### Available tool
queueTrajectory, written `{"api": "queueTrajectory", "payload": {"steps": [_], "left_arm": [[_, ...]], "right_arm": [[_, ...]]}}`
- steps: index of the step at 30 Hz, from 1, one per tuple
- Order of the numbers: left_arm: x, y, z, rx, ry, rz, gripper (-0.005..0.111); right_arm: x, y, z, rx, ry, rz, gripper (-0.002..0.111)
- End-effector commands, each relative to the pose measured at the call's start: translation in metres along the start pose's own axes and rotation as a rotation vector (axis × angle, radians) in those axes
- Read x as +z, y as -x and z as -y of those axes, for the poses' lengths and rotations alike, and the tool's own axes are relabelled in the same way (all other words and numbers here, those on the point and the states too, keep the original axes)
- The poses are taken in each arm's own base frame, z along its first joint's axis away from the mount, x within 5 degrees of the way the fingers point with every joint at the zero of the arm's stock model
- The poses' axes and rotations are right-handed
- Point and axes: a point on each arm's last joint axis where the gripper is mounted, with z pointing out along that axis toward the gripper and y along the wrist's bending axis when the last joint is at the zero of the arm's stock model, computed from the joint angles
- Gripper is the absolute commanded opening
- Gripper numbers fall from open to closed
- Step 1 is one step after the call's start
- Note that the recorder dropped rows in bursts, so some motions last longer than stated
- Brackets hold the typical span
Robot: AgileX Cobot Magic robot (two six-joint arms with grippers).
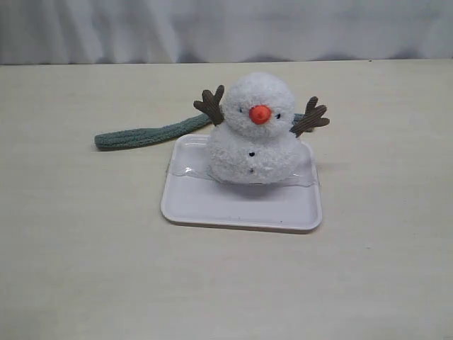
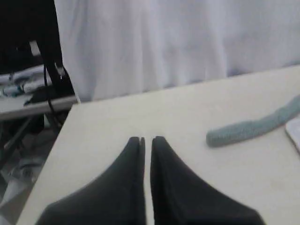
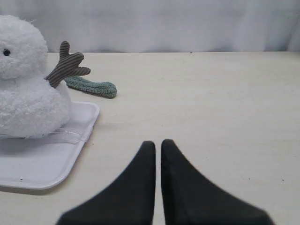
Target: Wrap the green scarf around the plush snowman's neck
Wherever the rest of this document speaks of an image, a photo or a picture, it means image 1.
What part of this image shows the green knitted scarf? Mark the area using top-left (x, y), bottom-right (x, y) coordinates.
top-left (94, 112), bottom-right (322, 151)

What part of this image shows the white plush snowman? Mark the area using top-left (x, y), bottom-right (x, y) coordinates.
top-left (193, 72), bottom-right (330, 184)

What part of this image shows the white plastic tray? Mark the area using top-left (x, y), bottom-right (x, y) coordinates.
top-left (161, 134), bottom-right (323, 232)

